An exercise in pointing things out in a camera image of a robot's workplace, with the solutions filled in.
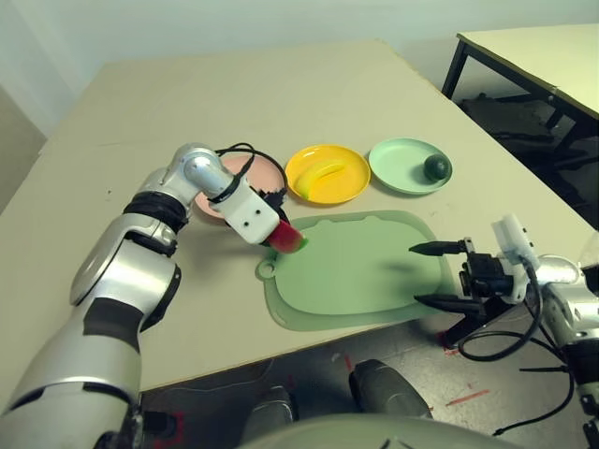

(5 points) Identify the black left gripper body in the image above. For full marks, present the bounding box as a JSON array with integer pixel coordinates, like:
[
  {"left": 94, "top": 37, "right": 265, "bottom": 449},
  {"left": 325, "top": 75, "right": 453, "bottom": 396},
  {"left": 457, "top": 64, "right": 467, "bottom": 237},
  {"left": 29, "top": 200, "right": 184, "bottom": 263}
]
[{"left": 250, "top": 184, "right": 290, "bottom": 226}]

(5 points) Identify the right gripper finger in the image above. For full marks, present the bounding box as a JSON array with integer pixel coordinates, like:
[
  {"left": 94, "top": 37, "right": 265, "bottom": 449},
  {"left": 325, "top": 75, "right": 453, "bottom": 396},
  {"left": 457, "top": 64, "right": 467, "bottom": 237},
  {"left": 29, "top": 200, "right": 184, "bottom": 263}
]
[
  {"left": 408, "top": 239, "right": 469, "bottom": 256},
  {"left": 413, "top": 293, "right": 483, "bottom": 315}
]

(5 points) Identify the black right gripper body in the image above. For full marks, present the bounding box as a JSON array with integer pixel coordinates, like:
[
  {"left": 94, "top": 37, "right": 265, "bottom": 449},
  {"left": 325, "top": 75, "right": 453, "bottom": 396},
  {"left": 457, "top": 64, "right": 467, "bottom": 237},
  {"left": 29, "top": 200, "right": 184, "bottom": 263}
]
[{"left": 457, "top": 237, "right": 516, "bottom": 324}]

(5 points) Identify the toy watermelon slice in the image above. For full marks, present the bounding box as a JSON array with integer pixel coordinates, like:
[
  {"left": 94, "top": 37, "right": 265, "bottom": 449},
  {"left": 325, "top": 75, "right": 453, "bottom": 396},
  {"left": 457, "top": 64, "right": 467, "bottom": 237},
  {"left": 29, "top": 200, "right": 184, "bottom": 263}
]
[{"left": 267, "top": 221, "right": 310, "bottom": 255}]

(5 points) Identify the yellow toy banana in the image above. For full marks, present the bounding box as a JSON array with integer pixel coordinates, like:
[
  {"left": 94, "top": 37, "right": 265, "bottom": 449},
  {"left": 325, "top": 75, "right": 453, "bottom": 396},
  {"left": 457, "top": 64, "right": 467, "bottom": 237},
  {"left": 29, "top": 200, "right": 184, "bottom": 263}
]
[{"left": 295, "top": 158, "right": 348, "bottom": 200}]

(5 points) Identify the dark green toy avocado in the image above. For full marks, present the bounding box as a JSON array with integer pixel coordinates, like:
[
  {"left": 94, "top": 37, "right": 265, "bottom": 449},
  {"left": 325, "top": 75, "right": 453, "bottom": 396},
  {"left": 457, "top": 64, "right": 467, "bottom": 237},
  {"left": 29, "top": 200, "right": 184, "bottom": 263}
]
[{"left": 423, "top": 154, "right": 452, "bottom": 181}]

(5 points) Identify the pink round plate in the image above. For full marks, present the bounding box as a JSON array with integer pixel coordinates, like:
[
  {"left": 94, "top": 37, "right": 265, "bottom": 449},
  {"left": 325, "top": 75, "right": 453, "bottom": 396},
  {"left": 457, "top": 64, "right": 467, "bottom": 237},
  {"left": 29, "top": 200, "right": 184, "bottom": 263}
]
[{"left": 192, "top": 152, "right": 286, "bottom": 228}]

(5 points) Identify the yellow round plate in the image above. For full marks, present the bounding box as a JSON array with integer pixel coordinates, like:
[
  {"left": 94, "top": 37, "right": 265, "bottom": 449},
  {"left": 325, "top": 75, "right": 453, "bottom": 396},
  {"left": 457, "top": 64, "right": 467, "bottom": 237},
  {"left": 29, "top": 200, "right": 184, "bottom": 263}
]
[{"left": 284, "top": 143, "right": 373, "bottom": 207}]

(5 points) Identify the mint green round plate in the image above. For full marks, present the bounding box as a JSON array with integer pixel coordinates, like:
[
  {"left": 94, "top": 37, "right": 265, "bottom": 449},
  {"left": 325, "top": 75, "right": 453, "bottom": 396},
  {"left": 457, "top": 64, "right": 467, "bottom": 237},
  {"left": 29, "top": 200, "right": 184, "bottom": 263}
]
[{"left": 368, "top": 137, "right": 454, "bottom": 196}]

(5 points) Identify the grey right robot leg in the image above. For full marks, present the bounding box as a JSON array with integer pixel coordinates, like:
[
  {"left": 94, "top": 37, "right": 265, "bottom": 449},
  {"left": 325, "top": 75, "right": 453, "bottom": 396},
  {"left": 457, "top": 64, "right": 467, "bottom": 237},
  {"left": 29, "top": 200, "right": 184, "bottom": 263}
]
[{"left": 348, "top": 358, "right": 434, "bottom": 420}]

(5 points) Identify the grey robot torso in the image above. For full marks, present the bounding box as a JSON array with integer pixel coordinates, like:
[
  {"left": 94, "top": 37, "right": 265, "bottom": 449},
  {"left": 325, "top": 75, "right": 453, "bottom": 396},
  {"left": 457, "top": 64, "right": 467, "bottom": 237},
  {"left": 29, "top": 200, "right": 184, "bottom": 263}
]
[{"left": 233, "top": 413, "right": 533, "bottom": 449}]

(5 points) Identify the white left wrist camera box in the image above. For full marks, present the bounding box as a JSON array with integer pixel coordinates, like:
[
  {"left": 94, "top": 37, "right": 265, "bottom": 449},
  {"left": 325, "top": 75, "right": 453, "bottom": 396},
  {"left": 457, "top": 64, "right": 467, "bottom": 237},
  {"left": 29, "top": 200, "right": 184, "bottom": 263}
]
[{"left": 208, "top": 183, "right": 283, "bottom": 246}]

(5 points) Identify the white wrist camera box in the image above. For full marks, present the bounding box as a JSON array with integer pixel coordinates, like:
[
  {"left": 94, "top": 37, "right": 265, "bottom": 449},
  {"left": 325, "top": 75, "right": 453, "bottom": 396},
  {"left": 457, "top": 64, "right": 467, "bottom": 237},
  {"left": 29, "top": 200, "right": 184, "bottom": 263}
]
[
  {"left": 208, "top": 183, "right": 283, "bottom": 246},
  {"left": 490, "top": 213, "right": 537, "bottom": 301}
]

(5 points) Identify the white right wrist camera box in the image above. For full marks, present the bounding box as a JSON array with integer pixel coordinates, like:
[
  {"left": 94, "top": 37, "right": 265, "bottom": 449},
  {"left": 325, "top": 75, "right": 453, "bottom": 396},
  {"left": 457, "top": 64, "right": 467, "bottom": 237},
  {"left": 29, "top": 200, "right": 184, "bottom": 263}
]
[{"left": 490, "top": 213, "right": 537, "bottom": 301}]

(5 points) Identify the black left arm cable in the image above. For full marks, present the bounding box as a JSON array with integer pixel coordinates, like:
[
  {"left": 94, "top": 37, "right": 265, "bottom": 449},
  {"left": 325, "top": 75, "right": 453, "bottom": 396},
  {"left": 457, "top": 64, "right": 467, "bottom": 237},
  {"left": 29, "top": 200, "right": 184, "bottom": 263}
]
[{"left": 213, "top": 141, "right": 287, "bottom": 189}]

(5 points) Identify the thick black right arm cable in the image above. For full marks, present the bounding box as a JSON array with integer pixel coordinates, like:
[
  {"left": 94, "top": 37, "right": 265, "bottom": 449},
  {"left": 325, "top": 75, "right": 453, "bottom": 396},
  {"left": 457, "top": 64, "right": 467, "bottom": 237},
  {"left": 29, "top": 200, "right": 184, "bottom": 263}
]
[{"left": 457, "top": 261, "right": 547, "bottom": 363}]

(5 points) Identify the thin black cable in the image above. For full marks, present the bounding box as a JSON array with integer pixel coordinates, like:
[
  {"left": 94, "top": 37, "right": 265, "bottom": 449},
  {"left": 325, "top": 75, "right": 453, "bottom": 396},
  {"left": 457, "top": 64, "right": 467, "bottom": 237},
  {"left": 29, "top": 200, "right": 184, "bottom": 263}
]
[{"left": 493, "top": 364, "right": 577, "bottom": 438}]

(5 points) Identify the side table with black frame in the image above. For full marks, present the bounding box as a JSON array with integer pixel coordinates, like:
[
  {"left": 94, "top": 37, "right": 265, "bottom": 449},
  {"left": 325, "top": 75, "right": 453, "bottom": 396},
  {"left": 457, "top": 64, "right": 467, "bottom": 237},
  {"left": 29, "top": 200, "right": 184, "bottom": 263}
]
[{"left": 441, "top": 22, "right": 599, "bottom": 158}]

